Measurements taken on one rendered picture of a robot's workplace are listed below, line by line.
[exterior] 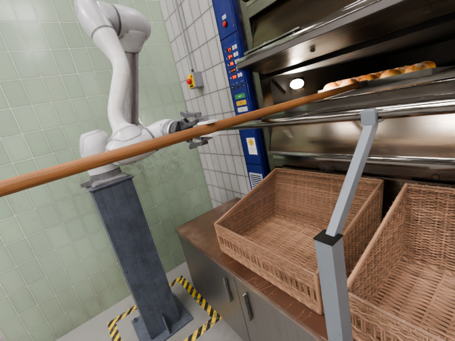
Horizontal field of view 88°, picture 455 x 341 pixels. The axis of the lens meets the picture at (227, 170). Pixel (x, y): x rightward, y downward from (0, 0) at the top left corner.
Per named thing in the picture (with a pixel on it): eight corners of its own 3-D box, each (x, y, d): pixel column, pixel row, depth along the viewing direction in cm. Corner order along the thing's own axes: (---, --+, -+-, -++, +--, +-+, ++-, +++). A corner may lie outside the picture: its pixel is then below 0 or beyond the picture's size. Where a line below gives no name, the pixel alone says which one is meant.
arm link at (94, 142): (82, 176, 126) (66, 136, 120) (114, 165, 140) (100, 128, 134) (98, 175, 117) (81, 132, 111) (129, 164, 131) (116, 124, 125)
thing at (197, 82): (197, 88, 176) (193, 74, 173) (204, 85, 168) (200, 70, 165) (189, 90, 172) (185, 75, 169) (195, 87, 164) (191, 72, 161)
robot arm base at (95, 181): (80, 187, 130) (76, 177, 128) (121, 173, 141) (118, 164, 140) (83, 192, 115) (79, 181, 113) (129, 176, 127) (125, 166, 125)
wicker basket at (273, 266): (283, 210, 142) (275, 166, 135) (389, 241, 97) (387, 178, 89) (219, 251, 116) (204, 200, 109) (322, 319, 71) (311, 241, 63)
